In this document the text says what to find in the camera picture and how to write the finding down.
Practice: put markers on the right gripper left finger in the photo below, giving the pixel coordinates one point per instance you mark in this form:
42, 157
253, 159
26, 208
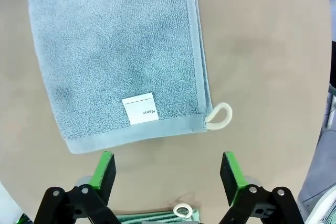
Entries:
102, 179

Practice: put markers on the green terry towel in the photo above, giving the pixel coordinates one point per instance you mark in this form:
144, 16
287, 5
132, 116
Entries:
147, 218

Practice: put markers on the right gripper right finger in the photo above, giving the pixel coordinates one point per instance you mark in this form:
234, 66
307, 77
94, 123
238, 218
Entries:
232, 179

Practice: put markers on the blue-grey terry towel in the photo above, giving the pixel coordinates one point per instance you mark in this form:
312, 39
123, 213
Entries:
113, 51

